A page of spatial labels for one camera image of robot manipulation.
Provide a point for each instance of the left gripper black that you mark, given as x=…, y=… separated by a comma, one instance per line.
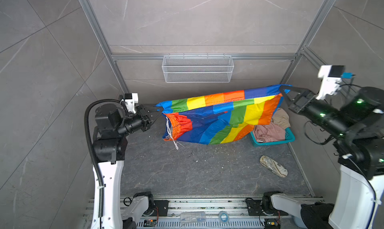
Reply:
x=142, y=118

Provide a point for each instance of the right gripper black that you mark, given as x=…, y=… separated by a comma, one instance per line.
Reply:
x=301, y=101

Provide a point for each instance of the teal plastic laundry basket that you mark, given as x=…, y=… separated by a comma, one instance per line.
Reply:
x=289, y=137

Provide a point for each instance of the rainbow striped shorts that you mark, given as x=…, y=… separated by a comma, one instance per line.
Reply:
x=220, y=118

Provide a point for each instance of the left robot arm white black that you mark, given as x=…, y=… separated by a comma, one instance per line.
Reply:
x=108, y=122

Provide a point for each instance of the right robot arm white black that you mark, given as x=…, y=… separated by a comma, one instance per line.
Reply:
x=355, y=130

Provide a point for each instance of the pink shorts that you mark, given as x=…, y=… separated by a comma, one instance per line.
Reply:
x=268, y=133

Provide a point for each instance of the folded patterned beige shorts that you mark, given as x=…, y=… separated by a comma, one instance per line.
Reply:
x=273, y=166

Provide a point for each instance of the clear plastic bottle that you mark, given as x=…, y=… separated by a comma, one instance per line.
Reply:
x=192, y=217

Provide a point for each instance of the small circuit board left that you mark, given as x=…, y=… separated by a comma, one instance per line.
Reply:
x=150, y=222

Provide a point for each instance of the small circuit board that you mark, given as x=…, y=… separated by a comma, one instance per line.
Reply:
x=150, y=222
x=271, y=224

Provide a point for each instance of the clear tape roll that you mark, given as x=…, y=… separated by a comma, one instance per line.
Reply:
x=223, y=217

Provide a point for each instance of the small circuit board right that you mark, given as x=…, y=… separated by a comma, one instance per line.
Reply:
x=271, y=224

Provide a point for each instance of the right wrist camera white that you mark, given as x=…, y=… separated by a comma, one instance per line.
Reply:
x=332, y=77

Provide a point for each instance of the white wire mesh wall basket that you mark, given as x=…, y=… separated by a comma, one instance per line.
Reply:
x=197, y=69

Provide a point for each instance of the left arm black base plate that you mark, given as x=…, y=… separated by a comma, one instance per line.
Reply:
x=160, y=207

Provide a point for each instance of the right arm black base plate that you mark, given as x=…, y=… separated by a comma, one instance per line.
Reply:
x=262, y=208

